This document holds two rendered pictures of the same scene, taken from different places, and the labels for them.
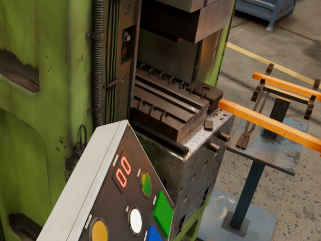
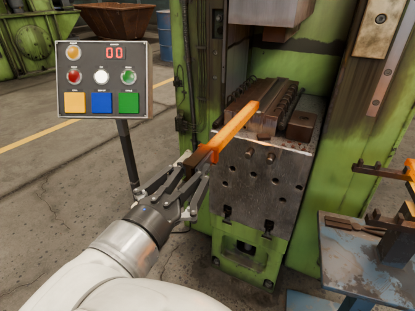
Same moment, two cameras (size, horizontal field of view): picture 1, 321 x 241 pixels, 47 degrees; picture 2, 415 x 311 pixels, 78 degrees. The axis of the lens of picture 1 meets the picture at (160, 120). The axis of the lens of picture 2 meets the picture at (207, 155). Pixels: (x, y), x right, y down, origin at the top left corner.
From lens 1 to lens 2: 125 cm
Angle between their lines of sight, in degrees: 67
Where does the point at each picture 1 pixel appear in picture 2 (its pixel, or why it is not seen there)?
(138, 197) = (115, 73)
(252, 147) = (336, 234)
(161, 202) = (130, 95)
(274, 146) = (363, 261)
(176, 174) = not seen: hidden behind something
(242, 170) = not seen: outside the picture
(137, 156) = (136, 60)
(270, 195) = not seen: outside the picture
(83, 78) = (179, 30)
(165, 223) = (122, 105)
